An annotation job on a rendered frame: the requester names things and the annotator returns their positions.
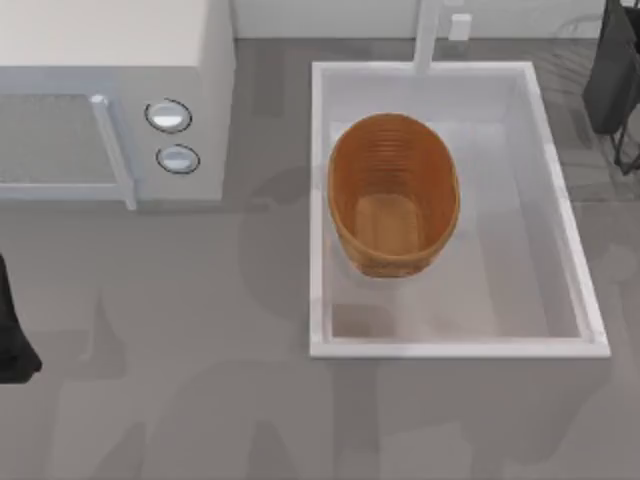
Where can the brown woven basket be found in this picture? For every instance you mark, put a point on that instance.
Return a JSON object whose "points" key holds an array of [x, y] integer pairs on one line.
{"points": [[395, 195]]}

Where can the small round microwave knob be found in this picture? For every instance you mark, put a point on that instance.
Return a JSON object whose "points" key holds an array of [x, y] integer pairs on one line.
{"points": [[178, 159]]}

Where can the large round microwave knob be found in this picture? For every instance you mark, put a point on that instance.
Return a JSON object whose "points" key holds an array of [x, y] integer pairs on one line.
{"points": [[168, 116]]}

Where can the pale microwave oven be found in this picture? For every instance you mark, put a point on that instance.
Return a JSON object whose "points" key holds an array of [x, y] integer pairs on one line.
{"points": [[210, 60]]}

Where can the tall white tap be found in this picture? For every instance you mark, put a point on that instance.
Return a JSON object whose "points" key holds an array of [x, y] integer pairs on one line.
{"points": [[426, 35]]}

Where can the white sink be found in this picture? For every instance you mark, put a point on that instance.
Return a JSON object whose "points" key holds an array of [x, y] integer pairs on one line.
{"points": [[565, 210]]}

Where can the microwave oven door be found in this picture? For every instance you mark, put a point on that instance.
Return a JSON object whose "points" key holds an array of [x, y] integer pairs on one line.
{"points": [[45, 140]]}

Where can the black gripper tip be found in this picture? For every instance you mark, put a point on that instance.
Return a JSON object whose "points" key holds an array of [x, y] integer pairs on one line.
{"points": [[12, 335]]}

